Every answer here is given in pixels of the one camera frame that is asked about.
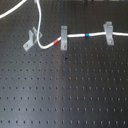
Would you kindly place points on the grey cable clip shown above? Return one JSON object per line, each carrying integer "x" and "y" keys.
{"x": 33, "y": 36}
{"x": 108, "y": 28}
{"x": 63, "y": 38}

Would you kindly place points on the middle grey cable clip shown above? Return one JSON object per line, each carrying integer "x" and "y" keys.
{"x": 63, "y": 38}

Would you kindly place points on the left grey cable clip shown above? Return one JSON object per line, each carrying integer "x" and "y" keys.
{"x": 33, "y": 36}

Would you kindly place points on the right grey cable clip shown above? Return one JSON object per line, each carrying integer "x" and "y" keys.
{"x": 108, "y": 28}

